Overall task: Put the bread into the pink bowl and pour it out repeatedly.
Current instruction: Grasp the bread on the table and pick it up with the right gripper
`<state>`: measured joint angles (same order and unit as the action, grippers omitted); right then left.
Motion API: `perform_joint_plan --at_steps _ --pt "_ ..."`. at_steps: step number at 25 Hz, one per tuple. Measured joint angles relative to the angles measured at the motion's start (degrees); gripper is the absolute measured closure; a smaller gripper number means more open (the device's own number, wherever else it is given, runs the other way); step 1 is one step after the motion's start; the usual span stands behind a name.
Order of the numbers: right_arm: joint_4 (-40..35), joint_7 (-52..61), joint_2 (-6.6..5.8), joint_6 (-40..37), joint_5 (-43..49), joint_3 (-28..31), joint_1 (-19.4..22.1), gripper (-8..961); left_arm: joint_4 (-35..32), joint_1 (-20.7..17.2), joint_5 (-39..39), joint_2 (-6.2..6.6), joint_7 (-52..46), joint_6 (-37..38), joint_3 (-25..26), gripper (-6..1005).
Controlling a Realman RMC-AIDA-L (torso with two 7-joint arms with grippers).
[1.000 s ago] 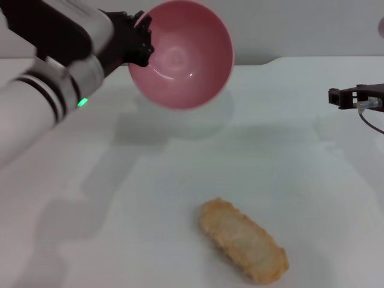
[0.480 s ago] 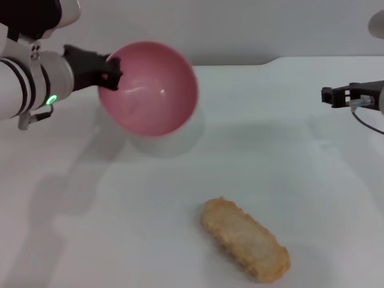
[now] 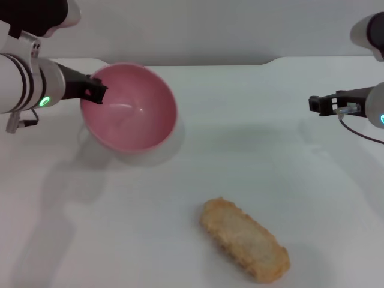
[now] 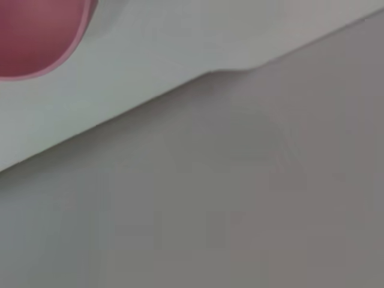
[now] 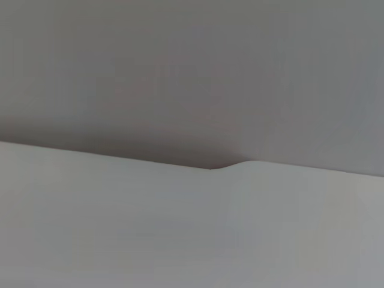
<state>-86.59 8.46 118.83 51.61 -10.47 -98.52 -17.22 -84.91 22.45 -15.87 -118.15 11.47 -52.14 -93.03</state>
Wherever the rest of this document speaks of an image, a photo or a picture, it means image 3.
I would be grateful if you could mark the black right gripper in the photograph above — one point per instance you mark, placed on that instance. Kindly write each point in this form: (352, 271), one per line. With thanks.
(354, 96)

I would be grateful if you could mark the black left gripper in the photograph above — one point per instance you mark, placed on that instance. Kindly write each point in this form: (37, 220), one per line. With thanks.
(73, 85)

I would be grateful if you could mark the pink plastic bowl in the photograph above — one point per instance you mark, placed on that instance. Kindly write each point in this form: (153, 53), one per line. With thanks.
(144, 120)

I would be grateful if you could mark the golden ridged bread loaf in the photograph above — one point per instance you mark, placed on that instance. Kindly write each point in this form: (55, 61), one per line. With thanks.
(243, 240)

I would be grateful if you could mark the silver left camera bracket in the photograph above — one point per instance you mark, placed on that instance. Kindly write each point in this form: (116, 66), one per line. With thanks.
(25, 45)

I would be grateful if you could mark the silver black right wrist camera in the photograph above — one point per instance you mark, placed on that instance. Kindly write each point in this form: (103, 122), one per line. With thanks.
(363, 30)

